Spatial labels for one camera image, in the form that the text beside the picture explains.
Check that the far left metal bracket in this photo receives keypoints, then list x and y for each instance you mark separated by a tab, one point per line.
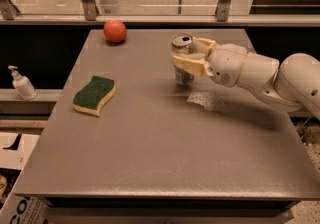
8	10

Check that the red apple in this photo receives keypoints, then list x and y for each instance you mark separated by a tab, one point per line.
115	31

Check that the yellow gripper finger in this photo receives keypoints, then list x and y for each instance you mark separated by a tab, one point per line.
203	46
196	64

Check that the green yellow sponge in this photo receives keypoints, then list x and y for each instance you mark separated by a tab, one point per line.
93	96

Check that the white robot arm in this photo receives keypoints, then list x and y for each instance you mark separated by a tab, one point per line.
288	85

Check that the silver redbull can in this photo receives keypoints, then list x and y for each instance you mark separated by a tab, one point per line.
182	43

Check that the white cardboard box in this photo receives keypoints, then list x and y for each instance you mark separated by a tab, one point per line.
15	149

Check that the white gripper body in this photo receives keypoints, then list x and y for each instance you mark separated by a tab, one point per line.
227	63

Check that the white pump bottle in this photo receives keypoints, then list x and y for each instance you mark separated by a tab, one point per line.
22	84

